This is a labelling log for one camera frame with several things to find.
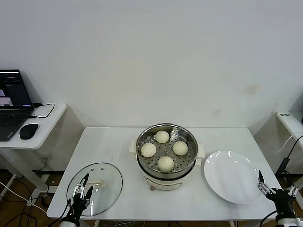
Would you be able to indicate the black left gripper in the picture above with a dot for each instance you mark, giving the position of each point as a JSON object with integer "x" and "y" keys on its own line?
{"x": 78, "y": 208}

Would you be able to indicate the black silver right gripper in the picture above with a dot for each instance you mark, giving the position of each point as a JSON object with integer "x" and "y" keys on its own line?
{"x": 284, "y": 201}

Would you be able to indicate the white steamed baozi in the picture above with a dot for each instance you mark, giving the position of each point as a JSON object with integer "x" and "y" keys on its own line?
{"x": 165, "y": 163}
{"x": 148, "y": 149}
{"x": 180, "y": 147}
{"x": 162, "y": 136}

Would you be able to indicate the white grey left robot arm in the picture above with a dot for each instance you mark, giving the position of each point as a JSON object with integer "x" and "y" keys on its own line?
{"x": 69, "y": 223}

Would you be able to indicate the perforated steel steamer basket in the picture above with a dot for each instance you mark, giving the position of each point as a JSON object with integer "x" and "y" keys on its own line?
{"x": 187, "y": 162}

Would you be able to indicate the white floor stand foot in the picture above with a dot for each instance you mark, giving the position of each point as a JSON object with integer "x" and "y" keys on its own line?
{"x": 290, "y": 186}

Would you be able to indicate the brown round floor object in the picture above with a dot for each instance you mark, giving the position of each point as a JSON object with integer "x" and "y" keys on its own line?
{"x": 46, "y": 200}

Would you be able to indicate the white round plate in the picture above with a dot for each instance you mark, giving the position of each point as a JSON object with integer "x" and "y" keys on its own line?
{"x": 232, "y": 179}

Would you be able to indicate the white labelled box appliance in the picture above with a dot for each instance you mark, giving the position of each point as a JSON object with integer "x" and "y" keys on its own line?
{"x": 288, "y": 123}

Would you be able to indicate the white side desk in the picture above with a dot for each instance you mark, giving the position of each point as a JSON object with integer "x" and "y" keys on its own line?
{"x": 47, "y": 132}

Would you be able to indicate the cream electric cooker base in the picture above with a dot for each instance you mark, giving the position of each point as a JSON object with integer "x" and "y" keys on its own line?
{"x": 163, "y": 183}

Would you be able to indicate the black computer mouse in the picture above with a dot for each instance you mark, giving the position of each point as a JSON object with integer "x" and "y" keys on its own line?
{"x": 29, "y": 131}

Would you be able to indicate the dark open laptop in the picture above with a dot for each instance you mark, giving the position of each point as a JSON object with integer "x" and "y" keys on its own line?
{"x": 11, "y": 94}

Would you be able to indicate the white wall socket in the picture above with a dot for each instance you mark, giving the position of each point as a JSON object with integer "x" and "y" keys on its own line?
{"x": 46, "y": 157}

